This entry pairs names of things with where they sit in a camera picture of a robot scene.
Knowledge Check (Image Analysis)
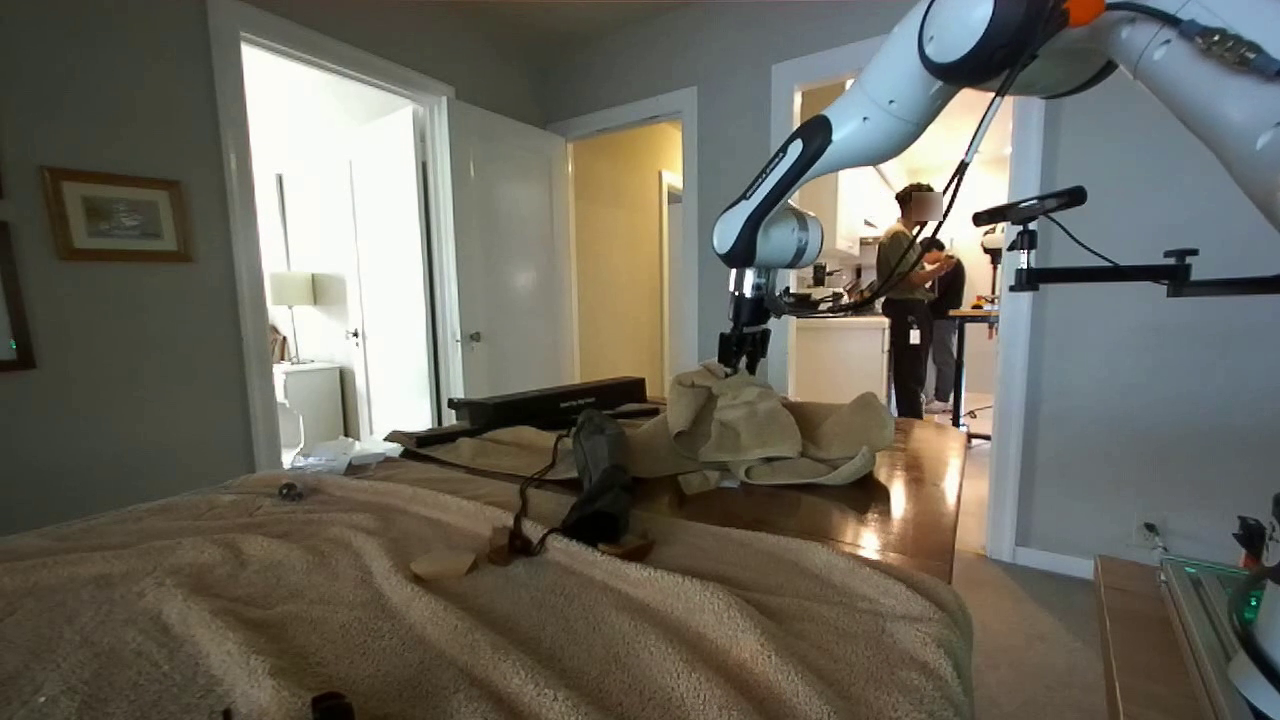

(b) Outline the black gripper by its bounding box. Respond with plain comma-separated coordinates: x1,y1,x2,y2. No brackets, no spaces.
715,267,776,371

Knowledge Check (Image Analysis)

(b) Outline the beige left towel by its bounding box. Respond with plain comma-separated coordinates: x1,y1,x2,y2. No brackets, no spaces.
0,466,978,720

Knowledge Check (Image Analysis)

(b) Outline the black camera on stand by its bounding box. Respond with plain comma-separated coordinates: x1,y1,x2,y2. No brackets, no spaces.
968,179,1280,306

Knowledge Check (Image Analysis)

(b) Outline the yellow towel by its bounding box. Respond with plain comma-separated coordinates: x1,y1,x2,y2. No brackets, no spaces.
626,365,898,496

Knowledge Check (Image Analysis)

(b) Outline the standing person in kitchen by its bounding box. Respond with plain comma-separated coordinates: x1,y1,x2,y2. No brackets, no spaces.
876,185,955,421

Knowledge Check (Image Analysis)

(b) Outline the wooden framed landscape picture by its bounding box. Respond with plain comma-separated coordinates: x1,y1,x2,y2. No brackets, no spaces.
40,169,191,264

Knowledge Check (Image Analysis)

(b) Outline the lower black framed picture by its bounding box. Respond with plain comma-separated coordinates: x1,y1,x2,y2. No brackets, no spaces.
0,224,38,371

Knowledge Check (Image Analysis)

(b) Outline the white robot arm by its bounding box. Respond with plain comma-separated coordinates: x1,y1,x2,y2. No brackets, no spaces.
714,0,1280,371

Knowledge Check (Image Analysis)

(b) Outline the long black box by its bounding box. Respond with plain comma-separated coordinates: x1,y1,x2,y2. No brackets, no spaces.
393,378,661,450

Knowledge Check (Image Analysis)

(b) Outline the white door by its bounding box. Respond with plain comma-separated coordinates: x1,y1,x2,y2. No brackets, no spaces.
451,105,572,395

